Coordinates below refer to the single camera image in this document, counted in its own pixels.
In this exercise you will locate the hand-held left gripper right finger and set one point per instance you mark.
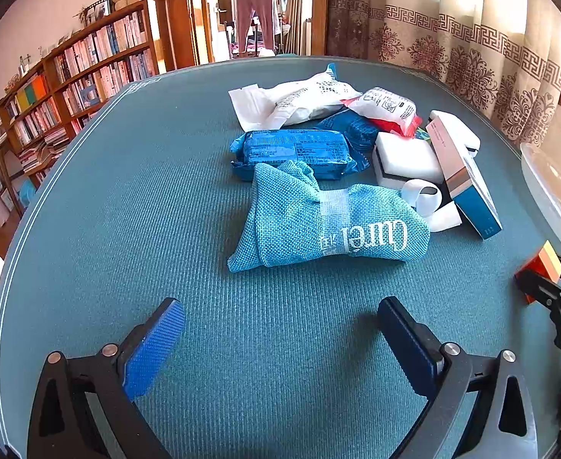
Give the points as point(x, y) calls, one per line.
point(405, 339)

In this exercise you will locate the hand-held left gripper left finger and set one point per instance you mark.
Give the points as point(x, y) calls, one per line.
point(158, 339)

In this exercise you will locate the orange yellow block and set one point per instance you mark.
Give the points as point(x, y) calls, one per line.
point(543, 263)

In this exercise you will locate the clear plastic bowl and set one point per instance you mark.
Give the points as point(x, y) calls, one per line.
point(553, 186)

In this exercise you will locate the long white blue box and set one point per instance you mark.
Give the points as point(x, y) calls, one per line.
point(467, 186)

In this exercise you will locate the teal mesh pouch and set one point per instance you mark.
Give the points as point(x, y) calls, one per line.
point(304, 220)

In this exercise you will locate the large white sponge block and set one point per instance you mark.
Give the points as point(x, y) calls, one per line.
point(407, 155)

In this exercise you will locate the large blue wipes packet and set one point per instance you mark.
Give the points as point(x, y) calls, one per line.
point(290, 150)

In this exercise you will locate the red-edged clear zip bag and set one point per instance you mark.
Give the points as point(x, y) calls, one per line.
point(385, 107)

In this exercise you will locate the teal table mat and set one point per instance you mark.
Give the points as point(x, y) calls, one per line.
point(118, 210)

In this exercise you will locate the white tape roll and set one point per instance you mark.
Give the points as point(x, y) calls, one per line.
point(421, 196)

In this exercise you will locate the white rounded case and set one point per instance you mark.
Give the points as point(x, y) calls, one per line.
point(457, 126)

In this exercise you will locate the green blue-dotted block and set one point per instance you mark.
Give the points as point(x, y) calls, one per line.
point(422, 135)

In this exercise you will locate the small blue packet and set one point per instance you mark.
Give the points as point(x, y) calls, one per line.
point(352, 126)

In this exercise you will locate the white printed plastic packet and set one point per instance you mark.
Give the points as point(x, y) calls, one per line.
point(314, 95)

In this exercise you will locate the patterned cream curtain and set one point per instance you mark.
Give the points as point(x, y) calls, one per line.
point(462, 33)

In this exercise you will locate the rows of books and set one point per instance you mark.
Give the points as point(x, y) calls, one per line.
point(94, 67)

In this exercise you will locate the wooden bookshelf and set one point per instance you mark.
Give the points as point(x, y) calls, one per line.
point(156, 28)

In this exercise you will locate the wooden door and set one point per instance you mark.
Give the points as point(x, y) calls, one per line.
point(321, 19)

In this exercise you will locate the hanging mauve pants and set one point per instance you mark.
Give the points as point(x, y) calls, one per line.
point(256, 9)

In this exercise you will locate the wooden door frame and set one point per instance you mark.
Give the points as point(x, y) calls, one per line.
point(185, 9)

